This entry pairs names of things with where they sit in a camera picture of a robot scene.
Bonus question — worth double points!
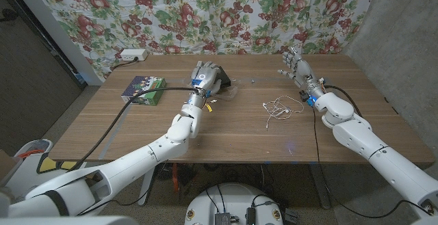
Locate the black power strip cord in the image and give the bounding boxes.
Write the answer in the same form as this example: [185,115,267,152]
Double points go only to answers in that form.
[109,57,140,72]

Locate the white power strip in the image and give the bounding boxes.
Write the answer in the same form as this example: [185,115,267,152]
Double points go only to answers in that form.
[120,49,149,62]

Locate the grey block beside torso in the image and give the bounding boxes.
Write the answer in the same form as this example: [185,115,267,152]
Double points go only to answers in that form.
[285,208,298,224]

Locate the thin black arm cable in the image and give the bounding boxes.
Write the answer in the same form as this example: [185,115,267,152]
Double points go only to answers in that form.
[78,161,168,216]
[311,105,434,218]

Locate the grey table leg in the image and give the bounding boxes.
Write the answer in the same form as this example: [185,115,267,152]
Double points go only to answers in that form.
[309,163,331,209]

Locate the yellow black pad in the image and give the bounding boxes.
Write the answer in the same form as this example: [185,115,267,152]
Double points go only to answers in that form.
[36,152,85,174]

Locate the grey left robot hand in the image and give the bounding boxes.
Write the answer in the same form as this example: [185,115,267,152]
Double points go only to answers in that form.
[190,60,223,98]

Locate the grey electronics module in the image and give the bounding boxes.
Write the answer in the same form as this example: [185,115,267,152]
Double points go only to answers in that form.
[214,213,231,225]

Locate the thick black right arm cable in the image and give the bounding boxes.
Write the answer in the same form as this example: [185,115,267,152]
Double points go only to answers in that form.
[324,85,364,118]

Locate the orange strap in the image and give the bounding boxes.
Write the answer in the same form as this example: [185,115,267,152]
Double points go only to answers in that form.
[172,163,181,192]

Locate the black electronics module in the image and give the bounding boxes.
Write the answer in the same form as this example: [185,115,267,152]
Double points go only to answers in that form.
[246,207,257,225]

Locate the black device under table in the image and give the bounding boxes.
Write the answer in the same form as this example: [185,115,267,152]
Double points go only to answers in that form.
[153,163,199,185]

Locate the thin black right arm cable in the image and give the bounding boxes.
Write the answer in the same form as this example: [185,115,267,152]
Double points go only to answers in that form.
[311,105,434,218]

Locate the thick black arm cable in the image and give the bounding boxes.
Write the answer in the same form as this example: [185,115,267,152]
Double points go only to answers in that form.
[324,85,364,118]
[66,86,201,173]

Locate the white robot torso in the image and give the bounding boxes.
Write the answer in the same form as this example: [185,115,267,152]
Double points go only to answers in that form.
[183,183,285,225]

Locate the white table leg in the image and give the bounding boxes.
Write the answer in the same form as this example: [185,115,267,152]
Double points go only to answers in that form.
[138,165,157,207]

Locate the white wired earphones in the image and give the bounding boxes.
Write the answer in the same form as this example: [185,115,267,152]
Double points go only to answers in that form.
[262,95,305,129]

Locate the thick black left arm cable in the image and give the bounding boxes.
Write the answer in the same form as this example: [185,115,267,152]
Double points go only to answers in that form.
[66,86,201,173]

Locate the white plastic bin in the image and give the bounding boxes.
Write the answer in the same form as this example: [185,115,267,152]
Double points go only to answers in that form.
[13,138,54,161]

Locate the green puzzle box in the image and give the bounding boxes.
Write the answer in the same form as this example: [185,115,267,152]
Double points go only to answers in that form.
[120,75,168,107]

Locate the clear plastic clamshell container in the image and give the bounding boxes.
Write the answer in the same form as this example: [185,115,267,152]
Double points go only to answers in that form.
[183,75,240,102]

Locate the floral fruit print backdrop cloth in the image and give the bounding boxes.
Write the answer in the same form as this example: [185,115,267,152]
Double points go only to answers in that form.
[29,0,381,81]

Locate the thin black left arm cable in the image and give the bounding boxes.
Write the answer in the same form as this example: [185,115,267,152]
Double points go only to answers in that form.
[78,161,168,216]

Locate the orange item in bin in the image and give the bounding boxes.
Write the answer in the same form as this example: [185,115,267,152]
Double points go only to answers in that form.
[16,148,45,159]

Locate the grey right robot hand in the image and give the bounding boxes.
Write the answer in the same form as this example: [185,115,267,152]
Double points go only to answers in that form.
[277,46,324,98]

